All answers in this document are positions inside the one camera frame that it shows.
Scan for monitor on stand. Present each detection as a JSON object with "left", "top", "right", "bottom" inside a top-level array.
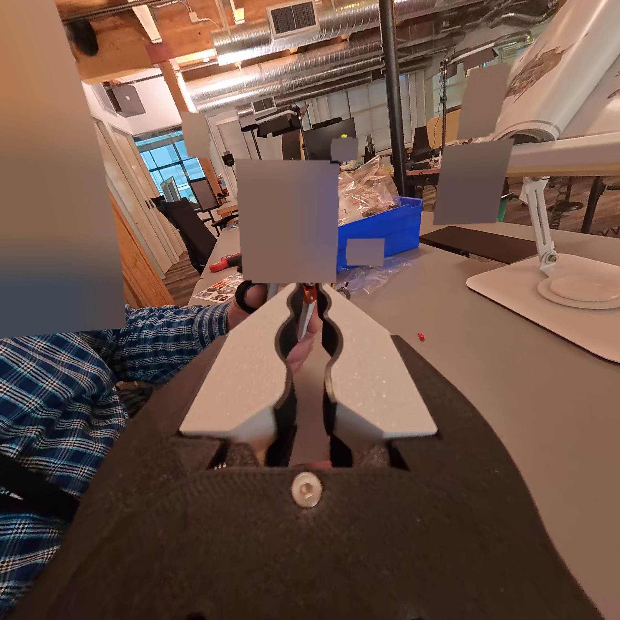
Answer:
[{"left": 190, "top": 178, "right": 220, "bottom": 210}]

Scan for pile of clear parts bags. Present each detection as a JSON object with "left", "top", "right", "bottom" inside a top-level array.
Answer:
[{"left": 338, "top": 157, "right": 405, "bottom": 224}]

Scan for large paned window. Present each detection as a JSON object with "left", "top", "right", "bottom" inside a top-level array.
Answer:
[{"left": 135, "top": 140, "right": 202, "bottom": 199}]

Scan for black office chair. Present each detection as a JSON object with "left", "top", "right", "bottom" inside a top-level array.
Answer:
[{"left": 150, "top": 196, "right": 233, "bottom": 277}]

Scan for clear plastic bag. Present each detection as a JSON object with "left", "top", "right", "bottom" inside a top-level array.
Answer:
[{"left": 336, "top": 257, "right": 415, "bottom": 298}]

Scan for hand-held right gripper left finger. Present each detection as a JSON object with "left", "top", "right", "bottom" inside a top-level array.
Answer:
[{"left": 178, "top": 283, "right": 297, "bottom": 467}]

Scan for black studio light panel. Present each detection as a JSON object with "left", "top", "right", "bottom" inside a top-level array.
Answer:
[{"left": 257, "top": 109, "right": 303, "bottom": 137}]

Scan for black desk mat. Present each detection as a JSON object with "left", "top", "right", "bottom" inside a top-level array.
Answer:
[{"left": 419, "top": 225, "right": 539, "bottom": 265}]

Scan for white instruction booklet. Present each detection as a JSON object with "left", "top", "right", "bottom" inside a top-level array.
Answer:
[{"left": 494, "top": 0, "right": 620, "bottom": 143}]

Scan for black light stand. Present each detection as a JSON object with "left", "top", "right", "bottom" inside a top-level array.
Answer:
[{"left": 438, "top": 44, "right": 497, "bottom": 146}]

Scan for large silver air duct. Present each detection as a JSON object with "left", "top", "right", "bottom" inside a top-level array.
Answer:
[{"left": 212, "top": 0, "right": 565, "bottom": 67}]

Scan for black strap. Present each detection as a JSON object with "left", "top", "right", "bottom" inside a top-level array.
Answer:
[{"left": 0, "top": 453, "right": 80, "bottom": 523}]

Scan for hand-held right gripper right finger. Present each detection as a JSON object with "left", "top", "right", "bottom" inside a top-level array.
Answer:
[{"left": 317, "top": 283, "right": 439, "bottom": 456}]

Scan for person's left hand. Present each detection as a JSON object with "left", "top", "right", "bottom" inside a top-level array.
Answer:
[{"left": 228, "top": 283, "right": 324, "bottom": 375}]

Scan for tan board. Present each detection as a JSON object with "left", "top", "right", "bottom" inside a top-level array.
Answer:
[{"left": 426, "top": 109, "right": 461, "bottom": 146}]

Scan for black round speaker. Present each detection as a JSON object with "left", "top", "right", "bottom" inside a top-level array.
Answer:
[{"left": 65, "top": 18, "right": 100, "bottom": 55}]

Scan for black monitors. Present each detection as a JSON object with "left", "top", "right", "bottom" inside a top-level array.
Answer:
[{"left": 303, "top": 118, "right": 357, "bottom": 160}]

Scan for blue plastic bin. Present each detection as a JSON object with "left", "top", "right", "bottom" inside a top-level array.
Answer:
[{"left": 336, "top": 196, "right": 423, "bottom": 272}]

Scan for person's left forearm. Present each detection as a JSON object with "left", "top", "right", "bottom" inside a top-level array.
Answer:
[{"left": 99, "top": 303, "right": 232, "bottom": 386}]

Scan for sticker sheet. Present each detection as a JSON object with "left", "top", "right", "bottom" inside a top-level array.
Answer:
[{"left": 198, "top": 273, "right": 246, "bottom": 303}]

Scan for black stool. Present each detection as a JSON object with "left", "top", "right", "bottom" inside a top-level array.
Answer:
[{"left": 550, "top": 177, "right": 584, "bottom": 228}]

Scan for black steel pole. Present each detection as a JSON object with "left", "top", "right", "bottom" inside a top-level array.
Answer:
[{"left": 379, "top": 0, "right": 408, "bottom": 197}]

